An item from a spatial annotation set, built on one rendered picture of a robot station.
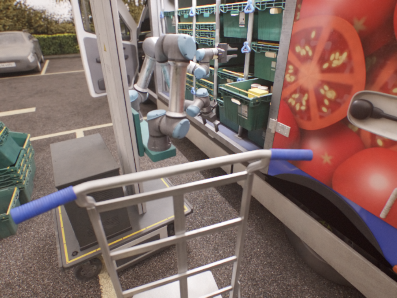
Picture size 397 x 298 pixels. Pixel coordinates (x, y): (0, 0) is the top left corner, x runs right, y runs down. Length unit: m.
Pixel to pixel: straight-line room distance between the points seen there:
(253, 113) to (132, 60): 3.53
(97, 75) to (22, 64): 5.95
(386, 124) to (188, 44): 0.95
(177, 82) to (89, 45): 3.24
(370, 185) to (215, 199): 1.47
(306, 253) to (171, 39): 1.70
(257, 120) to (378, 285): 1.12
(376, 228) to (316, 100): 0.69
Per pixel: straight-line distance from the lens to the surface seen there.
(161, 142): 1.39
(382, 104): 1.23
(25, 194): 2.81
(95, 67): 4.41
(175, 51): 1.21
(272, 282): 1.89
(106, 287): 1.91
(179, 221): 0.88
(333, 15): 1.32
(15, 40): 11.83
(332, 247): 1.63
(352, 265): 1.61
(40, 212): 0.62
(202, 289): 1.79
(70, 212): 1.51
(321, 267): 1.96
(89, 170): 1.44
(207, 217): 2.19
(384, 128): 1.25
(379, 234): 1.42
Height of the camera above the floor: 1.57
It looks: 29 degrees down
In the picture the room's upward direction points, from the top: straight up
